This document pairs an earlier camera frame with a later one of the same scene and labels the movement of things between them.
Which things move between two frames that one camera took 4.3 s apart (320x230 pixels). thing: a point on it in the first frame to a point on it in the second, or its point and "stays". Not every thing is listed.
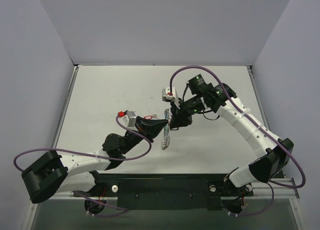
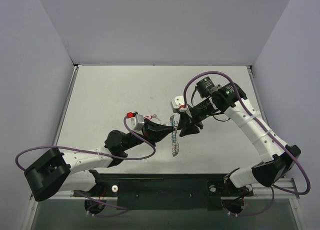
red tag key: [150, 116] stays
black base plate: [164, 191] stays
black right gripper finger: [184, 120] to [190, 129]
